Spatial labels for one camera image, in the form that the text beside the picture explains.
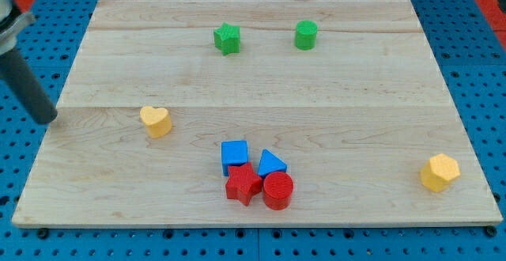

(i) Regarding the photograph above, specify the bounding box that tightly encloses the yellow heart block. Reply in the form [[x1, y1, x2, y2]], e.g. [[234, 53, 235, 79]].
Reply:
[[139, 106, 172, 138]]

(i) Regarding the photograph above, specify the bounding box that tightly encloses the yellow hexagon block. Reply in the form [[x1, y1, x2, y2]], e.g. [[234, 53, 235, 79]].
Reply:
[[420, 153, 461, 193]]

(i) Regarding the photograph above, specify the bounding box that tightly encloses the light wooden board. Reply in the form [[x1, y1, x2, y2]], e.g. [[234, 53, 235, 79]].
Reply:
[[12, 0, 503, 229]]

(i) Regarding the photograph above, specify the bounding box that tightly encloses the blue cube block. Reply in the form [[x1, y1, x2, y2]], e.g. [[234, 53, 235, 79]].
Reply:
[[221, 140, 249, 176]]

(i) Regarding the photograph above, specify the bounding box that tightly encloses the blue triangle block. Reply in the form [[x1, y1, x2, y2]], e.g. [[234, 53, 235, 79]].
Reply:
[[258, 149, 288, 179]]

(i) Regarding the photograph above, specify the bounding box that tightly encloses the red star block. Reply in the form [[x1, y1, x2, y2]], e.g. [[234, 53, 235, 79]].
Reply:
[[225, 162, 262, 206]]

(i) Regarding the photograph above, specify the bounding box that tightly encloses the red cylinder block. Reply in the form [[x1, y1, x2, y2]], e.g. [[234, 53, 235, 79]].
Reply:
[[263, 172, 294, 210]]

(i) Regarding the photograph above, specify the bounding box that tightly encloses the green star block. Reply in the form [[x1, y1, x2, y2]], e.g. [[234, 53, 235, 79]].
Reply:
[[213, 22, 240, 55]]

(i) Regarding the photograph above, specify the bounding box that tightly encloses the green cylinder block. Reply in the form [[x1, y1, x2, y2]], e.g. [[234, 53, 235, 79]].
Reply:
[[294, 20, 318, 51]]

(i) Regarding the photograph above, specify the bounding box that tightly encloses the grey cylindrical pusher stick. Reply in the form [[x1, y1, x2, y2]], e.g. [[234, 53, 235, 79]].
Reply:
[[1, 47, 58, 124]]

